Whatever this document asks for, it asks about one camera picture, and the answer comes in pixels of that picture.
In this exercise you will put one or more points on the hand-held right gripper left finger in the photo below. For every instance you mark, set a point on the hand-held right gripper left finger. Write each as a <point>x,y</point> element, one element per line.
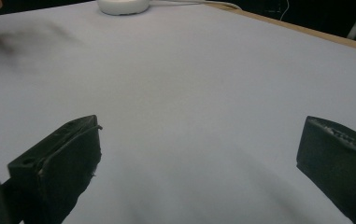
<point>57,168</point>

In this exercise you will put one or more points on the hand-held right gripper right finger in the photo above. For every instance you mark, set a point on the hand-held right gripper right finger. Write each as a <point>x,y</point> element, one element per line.
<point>340,165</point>

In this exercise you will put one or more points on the white round device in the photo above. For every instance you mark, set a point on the white round device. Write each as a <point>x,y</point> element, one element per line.
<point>123,6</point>

